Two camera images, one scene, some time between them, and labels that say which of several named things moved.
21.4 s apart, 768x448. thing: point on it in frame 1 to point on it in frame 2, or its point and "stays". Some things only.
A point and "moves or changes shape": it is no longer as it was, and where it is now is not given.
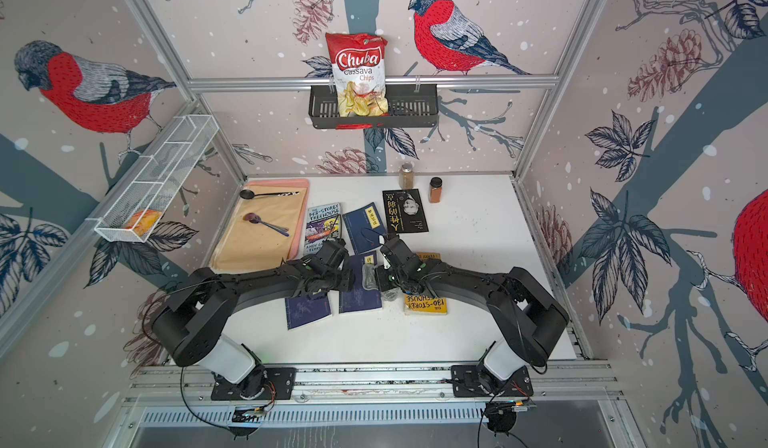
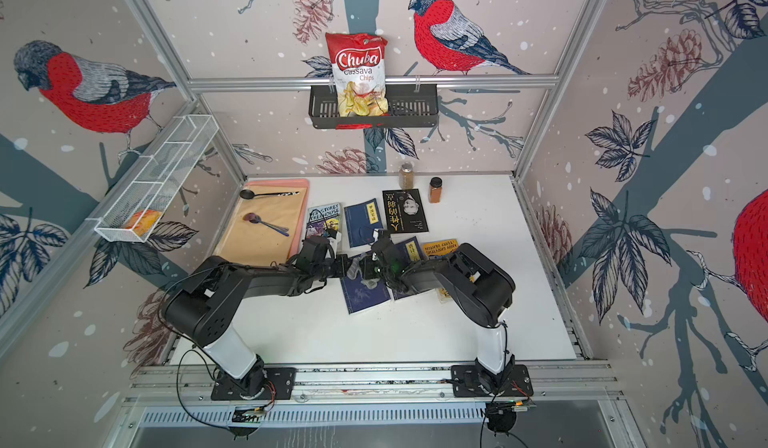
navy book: x=359 y=298 moves or changes shape
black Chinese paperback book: x=404 y=211 stays
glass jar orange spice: x=435 y=194 stays
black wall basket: x=410 y=105 stays
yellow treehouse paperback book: x=421 y=304 to x=441 y=248
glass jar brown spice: x=407 y=177 stays
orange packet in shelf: x=144 y=221 stays
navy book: x=303 y=309 to x=359 y=297
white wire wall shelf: x=133 y=209 stays
